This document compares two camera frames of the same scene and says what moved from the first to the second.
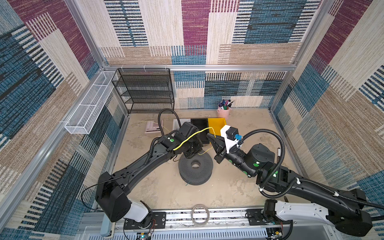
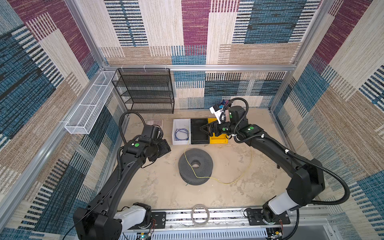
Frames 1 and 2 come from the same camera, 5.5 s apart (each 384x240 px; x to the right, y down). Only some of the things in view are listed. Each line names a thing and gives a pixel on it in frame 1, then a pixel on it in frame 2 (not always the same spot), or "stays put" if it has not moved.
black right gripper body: [232, 156] to [225, 127]
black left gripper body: [192, 148] to [159, 149]
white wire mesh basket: [81, 121] stays put
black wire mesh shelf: [145, 90] stays put
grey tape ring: [192, 216] stays put
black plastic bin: [202, 124] stays put
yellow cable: [195, 134] to [210, 177]
